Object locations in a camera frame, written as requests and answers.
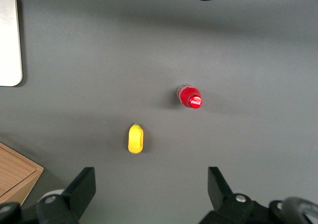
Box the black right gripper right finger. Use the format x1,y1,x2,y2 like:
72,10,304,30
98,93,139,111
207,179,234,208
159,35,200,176
198,166,257,224

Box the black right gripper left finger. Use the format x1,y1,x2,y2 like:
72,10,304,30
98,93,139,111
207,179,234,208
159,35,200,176
36,166,97,224

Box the beige plastic tray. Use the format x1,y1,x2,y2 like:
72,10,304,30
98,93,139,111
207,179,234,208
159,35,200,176
0,0,23,87

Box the wooden drawer cabinet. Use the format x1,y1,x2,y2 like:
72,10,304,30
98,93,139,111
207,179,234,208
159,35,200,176
0,142,44,206

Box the yellow lemon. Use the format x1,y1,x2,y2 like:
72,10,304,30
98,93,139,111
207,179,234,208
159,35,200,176
127,123,145,154

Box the red cola bottle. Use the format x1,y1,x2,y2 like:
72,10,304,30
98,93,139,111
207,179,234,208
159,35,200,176
176,83,204,110

